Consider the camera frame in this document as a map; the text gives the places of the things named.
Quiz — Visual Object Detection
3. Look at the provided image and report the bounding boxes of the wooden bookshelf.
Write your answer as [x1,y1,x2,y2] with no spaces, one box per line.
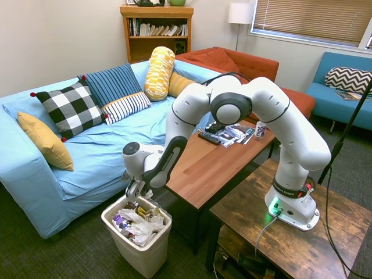
[119,4,195,65]

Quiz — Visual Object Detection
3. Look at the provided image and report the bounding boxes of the white plastic trash bin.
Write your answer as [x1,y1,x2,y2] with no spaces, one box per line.
[101,195,173,279]

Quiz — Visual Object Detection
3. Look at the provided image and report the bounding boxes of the trash of bags and wrappers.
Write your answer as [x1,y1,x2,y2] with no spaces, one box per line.
[112,200,165,244]

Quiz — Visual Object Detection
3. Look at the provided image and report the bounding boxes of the black object on shelf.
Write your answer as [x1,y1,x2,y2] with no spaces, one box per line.
[135,0,165,7]

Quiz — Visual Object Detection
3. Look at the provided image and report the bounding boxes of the mustard striped pillow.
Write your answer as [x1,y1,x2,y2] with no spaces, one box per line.
[167,71,196,98]

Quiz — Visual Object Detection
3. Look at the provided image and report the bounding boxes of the black remote control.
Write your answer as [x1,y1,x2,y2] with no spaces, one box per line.
[198,131,221,146]

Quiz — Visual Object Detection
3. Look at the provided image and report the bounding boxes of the pile of magazines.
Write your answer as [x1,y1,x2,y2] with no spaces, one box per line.
[214,123,255,148]

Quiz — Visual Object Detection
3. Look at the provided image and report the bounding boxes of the magazine on teal couch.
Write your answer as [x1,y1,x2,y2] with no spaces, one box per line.
[334,90,370,102]

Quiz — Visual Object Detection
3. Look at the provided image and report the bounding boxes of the orange sofa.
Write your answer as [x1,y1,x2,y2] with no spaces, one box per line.
[175,46,280,88]

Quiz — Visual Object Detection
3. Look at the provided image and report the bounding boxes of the teal blue couch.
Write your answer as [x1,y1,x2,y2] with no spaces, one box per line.
[305,51,372,131]

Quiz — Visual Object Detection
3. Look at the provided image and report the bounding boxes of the light blue sofa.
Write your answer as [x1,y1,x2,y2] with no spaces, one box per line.
[0,60,221,239]

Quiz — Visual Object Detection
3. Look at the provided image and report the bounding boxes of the grey cable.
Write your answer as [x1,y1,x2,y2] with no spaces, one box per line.
[255,213,280,258]

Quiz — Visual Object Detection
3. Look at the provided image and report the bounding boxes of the blue striped pillow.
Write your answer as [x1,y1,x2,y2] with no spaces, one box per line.
[77,62,143,109]

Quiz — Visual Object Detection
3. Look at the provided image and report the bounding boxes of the rustic dark wood table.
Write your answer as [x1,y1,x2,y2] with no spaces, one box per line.
[205,158,372,279]

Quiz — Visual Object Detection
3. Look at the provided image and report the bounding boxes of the white shade floor lamp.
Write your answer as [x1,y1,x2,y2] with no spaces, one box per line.
[228,2,256,52]

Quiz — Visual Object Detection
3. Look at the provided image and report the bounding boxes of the white navy striped pillow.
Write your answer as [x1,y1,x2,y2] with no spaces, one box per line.
[101,91,152,126]

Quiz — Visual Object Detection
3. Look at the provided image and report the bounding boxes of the black camera stand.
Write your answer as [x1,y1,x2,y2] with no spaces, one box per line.
[317,78,372,185]

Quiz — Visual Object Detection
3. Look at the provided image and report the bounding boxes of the orange ottoman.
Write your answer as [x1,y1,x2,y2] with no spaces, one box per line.
[283,87,317,120]

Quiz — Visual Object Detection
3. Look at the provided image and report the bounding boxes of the black cable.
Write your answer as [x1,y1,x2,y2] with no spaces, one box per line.
[324,162,372,276]

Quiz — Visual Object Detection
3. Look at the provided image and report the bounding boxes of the row of books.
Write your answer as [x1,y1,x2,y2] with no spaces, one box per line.
[128,17,188,37]

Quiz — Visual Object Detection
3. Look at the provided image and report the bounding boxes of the black white checked pillow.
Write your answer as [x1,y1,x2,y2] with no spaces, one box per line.
[30,76,109,143]

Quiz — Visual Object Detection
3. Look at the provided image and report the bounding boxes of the yellow white patterned bolster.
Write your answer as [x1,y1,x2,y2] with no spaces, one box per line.
[143,46,176,102]

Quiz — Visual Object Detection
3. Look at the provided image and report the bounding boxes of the black white chevron pillow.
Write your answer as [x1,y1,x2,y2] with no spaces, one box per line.
[324,66,372,96]

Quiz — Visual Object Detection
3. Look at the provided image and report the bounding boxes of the plain mustard pillow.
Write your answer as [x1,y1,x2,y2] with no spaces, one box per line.
[16,111,74,172]

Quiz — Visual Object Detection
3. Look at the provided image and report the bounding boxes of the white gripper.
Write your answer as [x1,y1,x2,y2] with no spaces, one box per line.
[124,178,148,204]

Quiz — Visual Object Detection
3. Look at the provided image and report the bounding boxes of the wooden coffee table, black legs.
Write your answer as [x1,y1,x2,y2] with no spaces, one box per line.
[164,120,278,256]

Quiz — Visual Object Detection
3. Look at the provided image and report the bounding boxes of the black game controller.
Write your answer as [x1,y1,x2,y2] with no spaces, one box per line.
[205,121,225,134]

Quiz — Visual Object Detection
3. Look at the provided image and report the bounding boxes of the black power strip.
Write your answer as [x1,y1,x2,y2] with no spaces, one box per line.
[214,249,277,279]

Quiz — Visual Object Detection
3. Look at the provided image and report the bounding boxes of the brown window blinds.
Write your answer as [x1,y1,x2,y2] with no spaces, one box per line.
[251,0,372,48]

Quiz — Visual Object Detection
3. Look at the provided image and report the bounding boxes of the clear plastic drink bottle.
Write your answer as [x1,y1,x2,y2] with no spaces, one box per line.
[255,120,267,141]

